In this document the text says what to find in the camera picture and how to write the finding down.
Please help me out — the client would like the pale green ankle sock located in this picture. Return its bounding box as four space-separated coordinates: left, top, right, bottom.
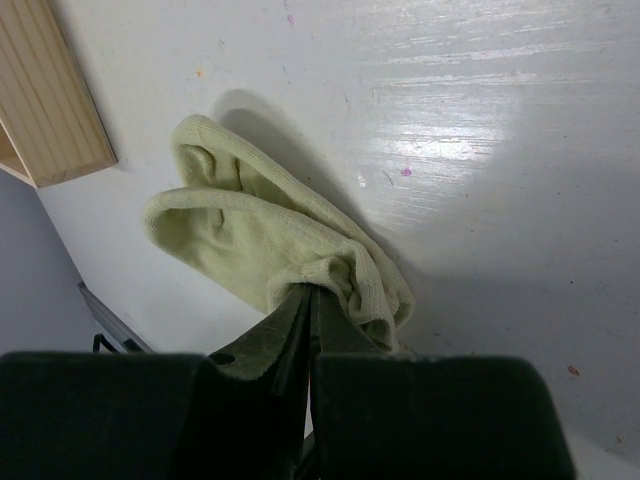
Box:
142 115 415 352

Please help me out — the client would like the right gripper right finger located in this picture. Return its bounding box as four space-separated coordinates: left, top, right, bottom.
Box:
310 289 575 479

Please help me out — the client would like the aluminium rail frame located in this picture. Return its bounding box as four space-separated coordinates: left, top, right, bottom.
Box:
78 282 153 354

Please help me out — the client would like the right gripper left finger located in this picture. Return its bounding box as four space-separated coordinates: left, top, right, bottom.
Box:
1 286 312 479

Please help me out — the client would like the wooden compartment sock tray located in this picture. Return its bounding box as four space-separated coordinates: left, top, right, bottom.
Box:
1 1 116 188

